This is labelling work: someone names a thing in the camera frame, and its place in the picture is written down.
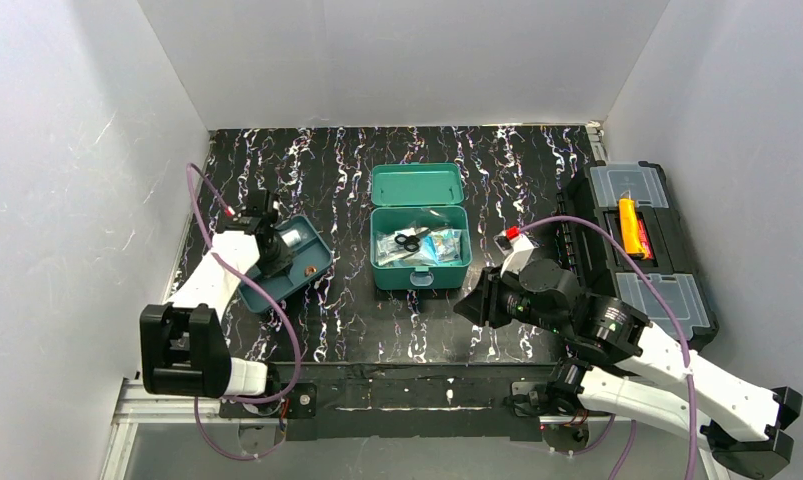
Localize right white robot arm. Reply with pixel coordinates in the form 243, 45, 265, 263
454, 260, 803, 479

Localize teal medicine box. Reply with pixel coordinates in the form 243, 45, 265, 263
370, 163, 473, 291

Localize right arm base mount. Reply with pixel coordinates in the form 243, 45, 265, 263
501, 358, 610, 426

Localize black tool box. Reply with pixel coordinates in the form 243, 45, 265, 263
556, 161, 719, 351

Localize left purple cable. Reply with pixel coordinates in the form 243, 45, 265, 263
185, 162, 304, 462

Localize purple cable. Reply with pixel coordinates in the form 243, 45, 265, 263
185, 162, 304, 462
520, 215, 700, 480

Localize aluminium frame rail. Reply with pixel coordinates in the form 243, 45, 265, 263
100, 381, 242, 479

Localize teal insert tray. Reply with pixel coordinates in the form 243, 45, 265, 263
246, 215, 332, 302

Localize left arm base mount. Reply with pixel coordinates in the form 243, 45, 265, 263
219, 383, 318, 420

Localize small scissors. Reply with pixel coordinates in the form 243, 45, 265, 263
393, 227, 432, 253

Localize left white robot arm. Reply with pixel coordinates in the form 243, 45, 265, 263
140, 189, 294, 398

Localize white ointment tube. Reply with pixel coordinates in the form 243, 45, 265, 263
280, 228, 304, 248

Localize orange tool in toolbox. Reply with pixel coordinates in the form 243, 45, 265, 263
618, 197, 649, 260

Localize blue white pouch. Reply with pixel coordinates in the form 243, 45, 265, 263
419, 228, 462, 266

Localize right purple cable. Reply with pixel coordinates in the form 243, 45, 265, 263
520, 215, 700, 480

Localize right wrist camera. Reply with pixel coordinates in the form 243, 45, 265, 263
494, 226, 537, 275

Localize clear bag of packets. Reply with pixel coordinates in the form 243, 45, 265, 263
374, 231, 415, 267

